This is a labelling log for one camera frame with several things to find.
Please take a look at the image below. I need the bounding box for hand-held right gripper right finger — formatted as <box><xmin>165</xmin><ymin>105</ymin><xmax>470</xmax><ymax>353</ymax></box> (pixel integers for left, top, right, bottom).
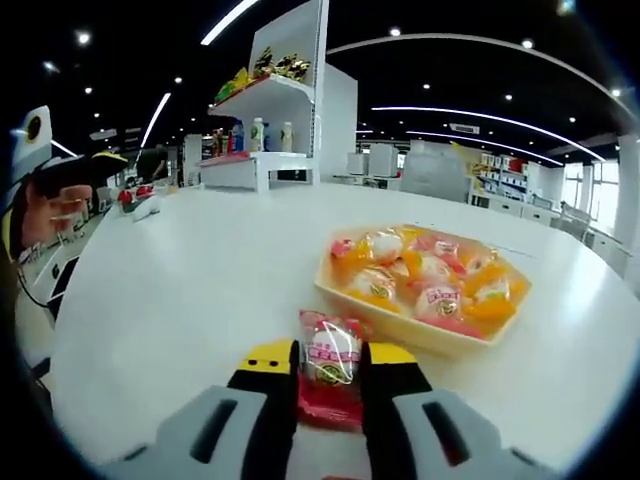
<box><xmin>360</xmin><ymin>341</ymin><xmax>556</xmax><ymax>480</ymax></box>

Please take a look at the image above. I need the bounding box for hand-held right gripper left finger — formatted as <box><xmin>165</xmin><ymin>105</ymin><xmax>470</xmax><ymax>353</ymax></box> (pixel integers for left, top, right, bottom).
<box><xmin>114</xmin><ymin>338</ymin><xmax>301</xmax><ymax>480</ymax></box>

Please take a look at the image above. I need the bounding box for cream hexagonal bowl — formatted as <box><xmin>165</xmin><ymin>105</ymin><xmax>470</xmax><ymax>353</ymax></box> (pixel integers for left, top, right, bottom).
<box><xmin>313</xmin><ymin>223</ymin><xmax>532</xmax><ymax>359</ymax></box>

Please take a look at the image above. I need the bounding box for pink marshmallow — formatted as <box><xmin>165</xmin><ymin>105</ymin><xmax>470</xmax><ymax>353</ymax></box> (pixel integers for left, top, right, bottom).
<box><xmin>297</xmin><ymin>308</ymin><xmax>365</xmax><ymax>434</ymax></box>

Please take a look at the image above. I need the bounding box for heap of marshmallows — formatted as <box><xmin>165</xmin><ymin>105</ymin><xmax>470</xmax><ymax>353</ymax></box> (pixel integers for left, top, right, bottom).
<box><xmin>327</xmin><ymin>225</ymin><xmax>529</xmax><ymax>337</ymax></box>

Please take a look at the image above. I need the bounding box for person's left hand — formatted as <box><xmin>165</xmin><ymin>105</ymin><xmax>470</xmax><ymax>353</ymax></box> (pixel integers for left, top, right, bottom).
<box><xmin>22</xmin><ymin>183</ymin><xmax>95</xmax><ymax>251</ymax></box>

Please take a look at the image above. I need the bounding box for red and white toy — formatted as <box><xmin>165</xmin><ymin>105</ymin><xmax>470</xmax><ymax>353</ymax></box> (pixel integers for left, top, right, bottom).
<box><xmin>117</xmin><ymin>183</ymin><xmax>164</xmax><ymax>222</ymax></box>

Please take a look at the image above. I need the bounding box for yellow green snack packet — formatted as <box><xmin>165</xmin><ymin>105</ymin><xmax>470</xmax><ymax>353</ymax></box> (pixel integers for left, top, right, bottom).
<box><xmin>214</xmin><ymin>67</ymin><xmax>251</xmax><ymax>101</ymax></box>

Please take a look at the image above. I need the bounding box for white green drink bottle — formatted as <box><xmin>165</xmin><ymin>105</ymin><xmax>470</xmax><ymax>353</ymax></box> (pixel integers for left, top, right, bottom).
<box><xmin>248</xmin><ymin>117</ymin><xmax>267</xmax><ymax>154</ymax></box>

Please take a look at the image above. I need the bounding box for long ceiling light strip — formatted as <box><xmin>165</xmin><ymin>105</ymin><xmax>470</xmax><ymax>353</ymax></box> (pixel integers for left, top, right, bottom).
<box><xmin>200</xmin><ymin>0</ymin><xmax>262</xmax><ymax>46</ymax></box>

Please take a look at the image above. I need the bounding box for black yellow snack packet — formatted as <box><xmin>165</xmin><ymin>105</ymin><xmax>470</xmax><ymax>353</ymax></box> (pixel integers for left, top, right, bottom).
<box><xmin>252</xmin><ymin>46</ymin><xmax>275</xmax><ymax>79</ymax></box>
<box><xmin>273</xmin><ymin>54</ymin><xmax>312</xmax><ymax>84</ymax></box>

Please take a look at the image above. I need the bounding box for grey mesh office chair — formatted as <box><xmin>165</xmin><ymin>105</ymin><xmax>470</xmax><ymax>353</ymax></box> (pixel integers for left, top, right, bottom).
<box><xmin>399</xmin><ymin>149</ymin><xmax>469</xmax><ymax>201</ymax></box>

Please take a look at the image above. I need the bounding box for white display shelf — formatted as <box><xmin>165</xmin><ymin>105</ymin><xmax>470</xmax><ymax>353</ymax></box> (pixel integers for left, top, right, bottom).
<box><xmin>197</xmin><ymin>0</ymin><xmax>331</xmax><ymax>194</ymax></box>

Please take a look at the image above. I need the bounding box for large white box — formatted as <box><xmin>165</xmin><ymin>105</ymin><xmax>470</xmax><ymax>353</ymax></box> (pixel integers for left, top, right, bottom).
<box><xmin>368</xmin><ymin>143</ymin><xmax>399</xmax><ymax>176</ymax></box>

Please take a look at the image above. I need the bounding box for white upright panel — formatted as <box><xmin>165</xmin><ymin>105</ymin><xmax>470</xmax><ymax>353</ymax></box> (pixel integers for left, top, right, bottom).
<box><xmin>319</xmin><ymin>63</ymin><xmax>360</xmax><ymax>184</ymax></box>

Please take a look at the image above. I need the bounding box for storage shelf with white boxes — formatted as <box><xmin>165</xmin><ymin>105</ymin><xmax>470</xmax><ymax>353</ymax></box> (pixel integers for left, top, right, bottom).
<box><xmin>477</xmin><ymin>152</ymin><xmax>531</xmax><ymax>189</ymax></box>

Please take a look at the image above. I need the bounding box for black looped cable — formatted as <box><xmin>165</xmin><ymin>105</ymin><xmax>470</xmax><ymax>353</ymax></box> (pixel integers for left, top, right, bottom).
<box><xmin>14</xmin><ymin>264</ymin><xmax>56</xmax><ymax>319</ymax></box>

